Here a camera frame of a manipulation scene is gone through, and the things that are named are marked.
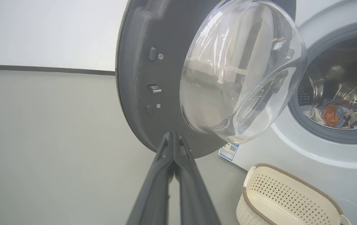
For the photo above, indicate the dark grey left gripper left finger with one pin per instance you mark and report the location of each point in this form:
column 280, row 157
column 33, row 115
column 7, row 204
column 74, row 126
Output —
column 153, row 200

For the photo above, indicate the round white filter cover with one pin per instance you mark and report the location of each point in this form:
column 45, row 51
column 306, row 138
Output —
column 350, row 209

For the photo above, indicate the cream perforated laundry basket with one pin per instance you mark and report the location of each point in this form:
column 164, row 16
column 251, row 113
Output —
column 269, row 206

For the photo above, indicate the dark round glass washer door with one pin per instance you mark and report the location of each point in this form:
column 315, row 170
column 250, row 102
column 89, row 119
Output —
column 140, row 109

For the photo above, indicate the white crumpled cloth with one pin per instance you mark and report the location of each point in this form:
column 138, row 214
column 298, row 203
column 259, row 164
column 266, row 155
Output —
column 311, row 112

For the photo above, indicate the white front-load washing machine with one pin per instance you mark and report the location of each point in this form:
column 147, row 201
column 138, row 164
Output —
column 306, row 175

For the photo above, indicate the blue cartoon print garment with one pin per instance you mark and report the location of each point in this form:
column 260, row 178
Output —
column 331, row 114

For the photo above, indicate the grey rubber door gasket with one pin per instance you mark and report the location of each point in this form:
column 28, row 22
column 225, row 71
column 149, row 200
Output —
column 328, row 134

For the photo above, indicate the blue white energy label sticker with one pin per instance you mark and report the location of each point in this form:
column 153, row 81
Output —
column 228, row 151

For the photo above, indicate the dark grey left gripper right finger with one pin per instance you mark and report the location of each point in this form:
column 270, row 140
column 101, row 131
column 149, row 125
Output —
column 194, row 200

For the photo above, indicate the dark wall baseboard strip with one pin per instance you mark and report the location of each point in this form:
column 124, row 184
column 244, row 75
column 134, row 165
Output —
column 40, row 69

